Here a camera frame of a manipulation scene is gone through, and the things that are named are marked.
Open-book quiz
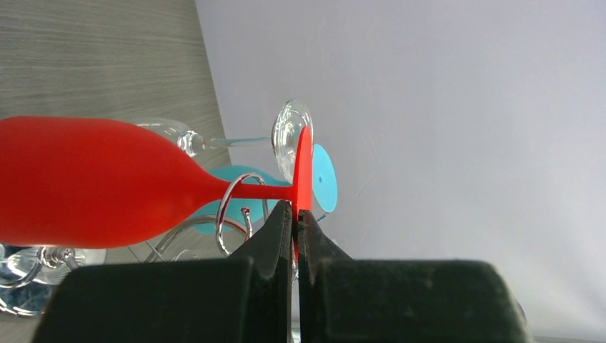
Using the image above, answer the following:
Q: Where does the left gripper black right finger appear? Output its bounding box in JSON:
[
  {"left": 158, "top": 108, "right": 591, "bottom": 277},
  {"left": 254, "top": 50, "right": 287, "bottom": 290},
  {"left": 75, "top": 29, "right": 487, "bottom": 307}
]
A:
[{"left": 297, "top": 211, "right": 533, "bottom": 342}]

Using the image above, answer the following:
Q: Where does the red wine glass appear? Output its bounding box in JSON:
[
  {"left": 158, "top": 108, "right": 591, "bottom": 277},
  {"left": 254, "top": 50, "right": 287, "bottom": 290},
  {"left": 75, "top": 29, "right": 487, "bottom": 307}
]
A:
[{"left": 1, "top": 116, "right": 312, "bottom": 249}]

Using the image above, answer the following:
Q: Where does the chrome wine glass rack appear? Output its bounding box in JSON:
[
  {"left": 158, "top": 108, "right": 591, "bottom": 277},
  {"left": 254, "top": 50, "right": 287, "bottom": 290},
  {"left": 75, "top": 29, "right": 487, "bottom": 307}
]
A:
[{"left": 0, "top": 172, "right": 342, "bottom": 318}]

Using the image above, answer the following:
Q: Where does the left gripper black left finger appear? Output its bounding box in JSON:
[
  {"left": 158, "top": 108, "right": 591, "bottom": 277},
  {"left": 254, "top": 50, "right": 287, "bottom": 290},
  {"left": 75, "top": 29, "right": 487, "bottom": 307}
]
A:
[{"left": 34, "top": 201, "right": 292, "bottom": 342}]

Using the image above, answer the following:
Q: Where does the clear wine glass back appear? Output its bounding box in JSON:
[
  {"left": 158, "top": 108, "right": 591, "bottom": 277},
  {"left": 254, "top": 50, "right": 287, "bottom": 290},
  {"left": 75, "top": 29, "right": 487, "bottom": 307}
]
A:
[{"left": 132, "top": 99, "right": 314, "bottom": 183}]

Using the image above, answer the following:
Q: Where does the blue wine glass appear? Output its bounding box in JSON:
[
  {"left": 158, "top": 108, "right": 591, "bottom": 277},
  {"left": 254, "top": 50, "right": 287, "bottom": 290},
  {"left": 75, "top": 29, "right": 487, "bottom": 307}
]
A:
[{"left": 209, "top": 144, "right": 338, "bottom": 224}]

